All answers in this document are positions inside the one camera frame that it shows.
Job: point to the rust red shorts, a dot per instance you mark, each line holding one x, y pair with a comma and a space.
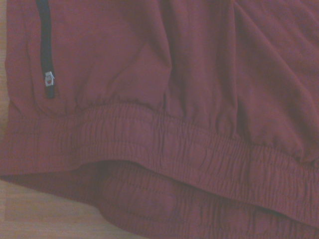
174, 99

